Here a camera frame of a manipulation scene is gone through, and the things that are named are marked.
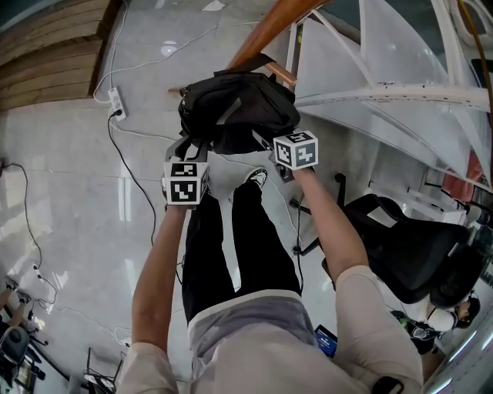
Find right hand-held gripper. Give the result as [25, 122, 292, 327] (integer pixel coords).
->
[252, 129, 320, 184]

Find white power cable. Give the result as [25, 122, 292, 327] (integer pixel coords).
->
[93, 0, 263, 103]

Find black office chair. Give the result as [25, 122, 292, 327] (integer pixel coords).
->
[298, 172, 485, 306]

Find person's beige shirt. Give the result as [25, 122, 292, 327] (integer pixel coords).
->
[114, 265, 424, 394]

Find person's right forearm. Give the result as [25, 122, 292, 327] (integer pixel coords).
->
[293, 167, 371, 285]

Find black backpack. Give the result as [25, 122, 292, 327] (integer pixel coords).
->
[177, 53, 301, 161]

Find person's black trousers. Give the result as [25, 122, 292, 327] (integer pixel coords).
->
[180, 180, 304, 324]

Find wooden plank platform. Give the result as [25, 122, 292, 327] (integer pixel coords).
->
[0, 0, 122, 112]

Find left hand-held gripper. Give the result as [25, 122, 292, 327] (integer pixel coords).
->
[160, 135, 211, 211]

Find white metal frame structure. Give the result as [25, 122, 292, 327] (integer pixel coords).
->
[286, 0, 493, 193]

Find person's white shoe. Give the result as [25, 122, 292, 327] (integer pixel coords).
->
[228, 165, 269, 205]

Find thin black floor cable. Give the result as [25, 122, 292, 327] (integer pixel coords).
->
[0, 162, 59, 311]

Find person's left forearm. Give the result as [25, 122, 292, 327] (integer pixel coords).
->
[130, 202, 189, 347]

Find white power strip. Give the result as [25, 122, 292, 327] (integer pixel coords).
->
[107, 86, 128, 122]

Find black power cable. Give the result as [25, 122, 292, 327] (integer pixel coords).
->
[106, 109, 157, 245]

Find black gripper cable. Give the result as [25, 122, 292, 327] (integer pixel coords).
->
[287, 179, 306, 297]

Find phone with blue screen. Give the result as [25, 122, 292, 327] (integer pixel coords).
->
[313, 324, 339, 359]

